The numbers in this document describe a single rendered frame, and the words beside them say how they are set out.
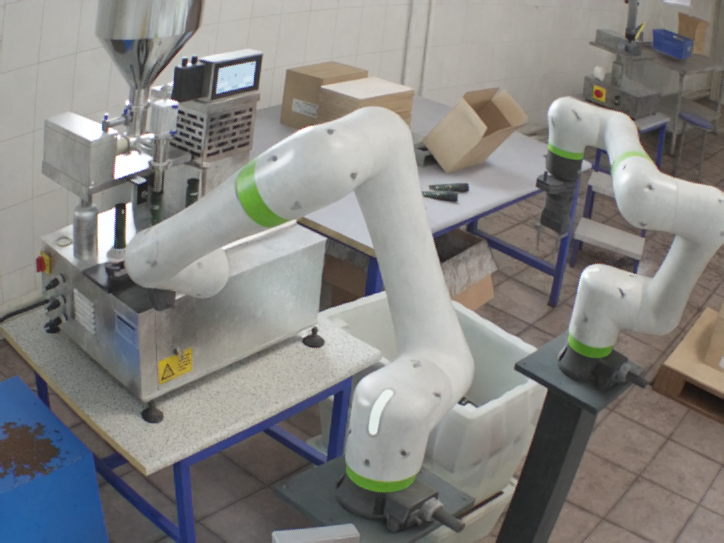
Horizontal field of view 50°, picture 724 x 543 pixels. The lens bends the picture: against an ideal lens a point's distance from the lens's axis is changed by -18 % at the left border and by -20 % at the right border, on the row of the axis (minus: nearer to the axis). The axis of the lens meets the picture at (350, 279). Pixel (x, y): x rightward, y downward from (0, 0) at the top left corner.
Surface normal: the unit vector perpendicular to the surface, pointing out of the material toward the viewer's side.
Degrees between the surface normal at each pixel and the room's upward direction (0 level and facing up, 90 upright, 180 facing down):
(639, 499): 0
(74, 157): 90
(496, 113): 90
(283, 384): 0
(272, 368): 0
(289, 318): 90
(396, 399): 16
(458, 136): 90
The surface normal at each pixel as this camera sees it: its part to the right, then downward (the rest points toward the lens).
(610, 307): -0.18, 0.41
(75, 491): 0.75, 0.37
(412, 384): 0.24, -0.83
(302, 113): -0.63, 0.29
